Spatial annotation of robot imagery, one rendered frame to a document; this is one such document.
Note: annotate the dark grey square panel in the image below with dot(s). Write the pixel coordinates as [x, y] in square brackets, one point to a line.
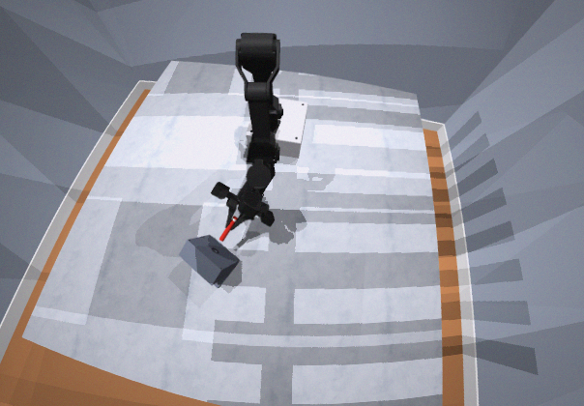
[209, 259]

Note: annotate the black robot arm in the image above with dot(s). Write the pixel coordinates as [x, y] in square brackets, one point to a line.
[259, 54]

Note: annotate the dark red peg with grey band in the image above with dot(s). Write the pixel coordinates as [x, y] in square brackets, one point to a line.
[229, 226]

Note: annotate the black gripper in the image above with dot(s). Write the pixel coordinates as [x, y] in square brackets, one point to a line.
[221, 191]

